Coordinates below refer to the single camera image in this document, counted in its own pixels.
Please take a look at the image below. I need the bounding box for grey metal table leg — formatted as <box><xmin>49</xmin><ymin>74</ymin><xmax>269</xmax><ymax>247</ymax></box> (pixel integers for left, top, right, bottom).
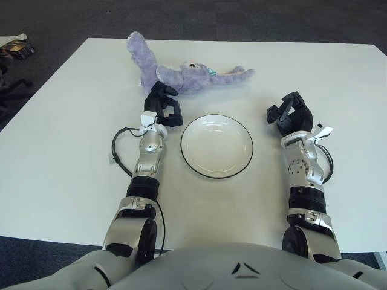
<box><xmin>374</xmin><ymin>250</ymin><xmax>387</xmax><ymax>272</ymax></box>

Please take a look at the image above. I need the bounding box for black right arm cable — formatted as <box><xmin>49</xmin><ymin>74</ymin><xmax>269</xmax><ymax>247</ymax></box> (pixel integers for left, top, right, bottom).
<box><xmin>317</xmin><ymin>144</ymin><xmax>334</xmax><ymax>185</ymax></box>

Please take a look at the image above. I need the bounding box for grey robot torso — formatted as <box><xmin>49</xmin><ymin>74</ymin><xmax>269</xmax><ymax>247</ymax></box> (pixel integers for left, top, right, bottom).
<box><xmin>0</xmin><ymin>243</ymin><xmax>387</xmax><ymax>290</ymax></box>

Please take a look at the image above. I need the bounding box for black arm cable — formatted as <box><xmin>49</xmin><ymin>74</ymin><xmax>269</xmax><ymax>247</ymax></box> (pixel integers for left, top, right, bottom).
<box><xmin>317</xmin><ymin>144</ymin><xmax>334</xmax><ymax>185</ymax></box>
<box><xmin>111</xmin><ymin>126</ymin><xmax>167</xmax><ymax>253</ymax></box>

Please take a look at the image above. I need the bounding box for dark cardboard box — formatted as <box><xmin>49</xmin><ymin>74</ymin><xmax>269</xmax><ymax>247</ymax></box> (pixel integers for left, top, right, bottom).
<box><xmin>1</xmin><ymin>40</ymin><xmax>36</xmax><ymax>60</ymax></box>

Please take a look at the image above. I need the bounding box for purple plush rabbit doll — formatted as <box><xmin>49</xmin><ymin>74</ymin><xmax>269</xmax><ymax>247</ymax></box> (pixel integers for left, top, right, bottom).
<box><xmin>126</xmin><ymin>31</ymin><xmax>256</xmax><ymax>97</ymax></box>

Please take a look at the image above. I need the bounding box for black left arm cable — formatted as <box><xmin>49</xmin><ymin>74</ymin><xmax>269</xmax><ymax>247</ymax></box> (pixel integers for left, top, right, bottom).
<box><xmin>111</xmin><ymin>126</ymin><xmax>167</xmax><ymax>253</ymax></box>

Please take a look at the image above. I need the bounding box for white plate with black rim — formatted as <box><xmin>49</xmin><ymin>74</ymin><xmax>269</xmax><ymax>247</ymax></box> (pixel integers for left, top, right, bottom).
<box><xmin>180</xmin><ymin>114</ymin><xmax>254</xmax><ymax>181</ymax></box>

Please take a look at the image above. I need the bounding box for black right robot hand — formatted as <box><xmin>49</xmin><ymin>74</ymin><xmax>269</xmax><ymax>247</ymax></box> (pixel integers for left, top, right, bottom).
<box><xmin>265</xmin><ymin>91</ymin><xmax>315</xmax><ymax>137</ymax></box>

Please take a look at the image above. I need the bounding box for black chair base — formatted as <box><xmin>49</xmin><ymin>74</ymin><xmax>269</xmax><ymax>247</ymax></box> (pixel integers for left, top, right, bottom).
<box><xmin>0</xmin><ymin>77</ymin><xmax>34</xmax><ymax>106</ymax></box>

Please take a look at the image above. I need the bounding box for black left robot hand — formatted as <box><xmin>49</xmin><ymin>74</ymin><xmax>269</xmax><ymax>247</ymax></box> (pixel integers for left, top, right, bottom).
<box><xmin>142</xmin><ymin>80</ymin><xmax>184</xmax><ymax>127</ymax></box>

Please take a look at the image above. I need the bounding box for white crumpled cloth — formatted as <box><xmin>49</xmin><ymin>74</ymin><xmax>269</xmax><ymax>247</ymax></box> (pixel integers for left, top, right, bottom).
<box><xmin>0</xmin><ymin>33</ymin><xmax>28</xmax><ymax>46</ymax></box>

